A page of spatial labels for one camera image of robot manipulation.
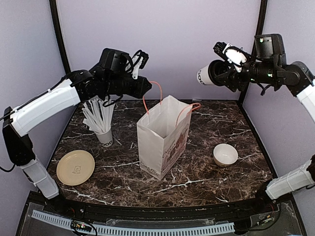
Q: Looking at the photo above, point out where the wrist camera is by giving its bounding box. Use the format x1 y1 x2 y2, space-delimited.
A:
126 50 149 80
213 42 252 73

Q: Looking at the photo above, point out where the black frame post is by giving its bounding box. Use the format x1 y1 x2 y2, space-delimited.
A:
49 0 71 74
237 0 268 101

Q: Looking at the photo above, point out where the black left frame post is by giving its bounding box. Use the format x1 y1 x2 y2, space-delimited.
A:
49 0 71 74

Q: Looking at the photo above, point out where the white cream bear paper bag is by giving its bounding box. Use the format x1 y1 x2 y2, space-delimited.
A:
137 95 201 180

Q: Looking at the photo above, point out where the white paper coffee cup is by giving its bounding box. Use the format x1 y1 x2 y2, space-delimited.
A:
197 65 214 86

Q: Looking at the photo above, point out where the white slotted cable duct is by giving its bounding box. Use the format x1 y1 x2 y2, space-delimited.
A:
31 210 235 236

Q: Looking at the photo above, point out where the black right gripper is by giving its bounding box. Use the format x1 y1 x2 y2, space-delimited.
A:
215 51 278 91

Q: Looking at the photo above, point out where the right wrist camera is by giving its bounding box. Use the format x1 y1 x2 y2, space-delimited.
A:
213 42 252 73

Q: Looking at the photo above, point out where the black plastic cup lid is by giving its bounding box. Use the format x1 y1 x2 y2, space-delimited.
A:
208 59 230 87

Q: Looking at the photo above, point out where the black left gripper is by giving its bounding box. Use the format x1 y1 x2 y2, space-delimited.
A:
104 74 153 99

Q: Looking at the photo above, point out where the white ceramic bowl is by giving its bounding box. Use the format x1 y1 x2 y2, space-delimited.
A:
213 144 239 168

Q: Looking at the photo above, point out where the white wrapped straws bundle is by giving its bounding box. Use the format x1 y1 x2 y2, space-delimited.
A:
82 97 115 134

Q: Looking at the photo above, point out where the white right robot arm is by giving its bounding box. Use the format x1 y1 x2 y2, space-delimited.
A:
217 34 315 213

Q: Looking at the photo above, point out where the black front table rail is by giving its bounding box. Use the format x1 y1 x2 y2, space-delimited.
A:
27 190 293 224

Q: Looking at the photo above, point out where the black right frame post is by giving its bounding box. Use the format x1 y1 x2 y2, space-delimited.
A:
237 0 268 101

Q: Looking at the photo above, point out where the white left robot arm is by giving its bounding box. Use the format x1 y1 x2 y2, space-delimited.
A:
1 48 152 214

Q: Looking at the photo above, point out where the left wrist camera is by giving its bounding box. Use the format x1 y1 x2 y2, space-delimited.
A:
126 50 149 80

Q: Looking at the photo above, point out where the beige round plate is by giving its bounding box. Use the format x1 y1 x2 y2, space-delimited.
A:
56 150 95 186

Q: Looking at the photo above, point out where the white cup holding straws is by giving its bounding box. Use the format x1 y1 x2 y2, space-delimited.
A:
95 129 113 148

